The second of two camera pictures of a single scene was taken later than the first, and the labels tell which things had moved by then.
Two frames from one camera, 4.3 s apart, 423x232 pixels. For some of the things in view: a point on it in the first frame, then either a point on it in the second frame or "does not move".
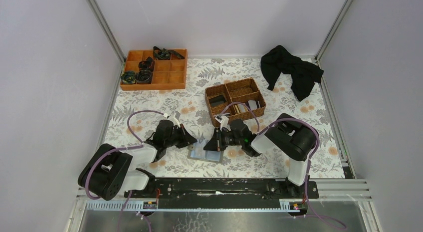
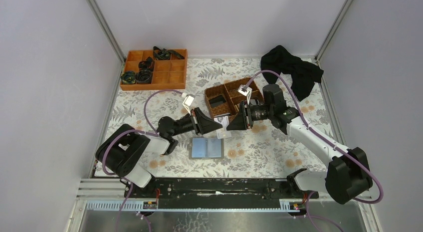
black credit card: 217,100 does not move
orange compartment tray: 168,74 does not move
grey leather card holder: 196,151 does not move
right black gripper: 218,140 → 247,115
